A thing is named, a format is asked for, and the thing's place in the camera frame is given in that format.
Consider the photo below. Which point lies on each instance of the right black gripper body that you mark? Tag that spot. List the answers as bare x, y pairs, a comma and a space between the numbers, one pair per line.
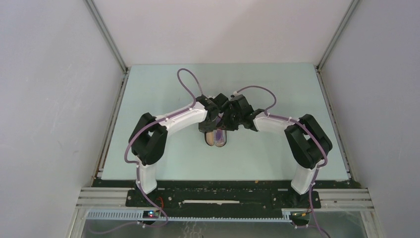
232, 120

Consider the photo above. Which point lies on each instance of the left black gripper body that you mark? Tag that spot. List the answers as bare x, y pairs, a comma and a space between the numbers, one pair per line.
208, 125

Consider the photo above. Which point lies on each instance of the pink transparent sunglasses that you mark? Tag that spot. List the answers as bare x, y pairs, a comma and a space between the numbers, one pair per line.
220, 138

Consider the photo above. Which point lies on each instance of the black glasses case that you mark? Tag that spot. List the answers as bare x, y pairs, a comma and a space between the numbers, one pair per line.
209, 138

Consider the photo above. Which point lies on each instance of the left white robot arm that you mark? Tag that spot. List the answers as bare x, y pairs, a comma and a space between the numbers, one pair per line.
148, 140

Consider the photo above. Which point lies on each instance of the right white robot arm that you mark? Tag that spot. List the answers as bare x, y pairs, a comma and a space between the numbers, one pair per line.
308, 142

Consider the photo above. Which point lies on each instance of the left corner frame post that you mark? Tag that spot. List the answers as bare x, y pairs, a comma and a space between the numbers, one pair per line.
99, 21

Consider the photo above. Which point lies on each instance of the corner frame post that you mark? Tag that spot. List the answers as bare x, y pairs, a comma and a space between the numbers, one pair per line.
99, 21
352, 8

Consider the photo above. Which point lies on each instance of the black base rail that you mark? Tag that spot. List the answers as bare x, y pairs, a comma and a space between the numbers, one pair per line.
224, 199

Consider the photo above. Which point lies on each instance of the right corner frame post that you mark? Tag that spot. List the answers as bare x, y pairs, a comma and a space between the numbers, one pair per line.
352, 8

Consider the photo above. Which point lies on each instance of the slotted cable duct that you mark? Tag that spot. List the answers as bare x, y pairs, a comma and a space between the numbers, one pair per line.
145, 215

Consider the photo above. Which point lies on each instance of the aluminium frame extrusion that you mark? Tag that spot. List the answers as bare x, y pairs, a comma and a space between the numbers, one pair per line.
96, 198

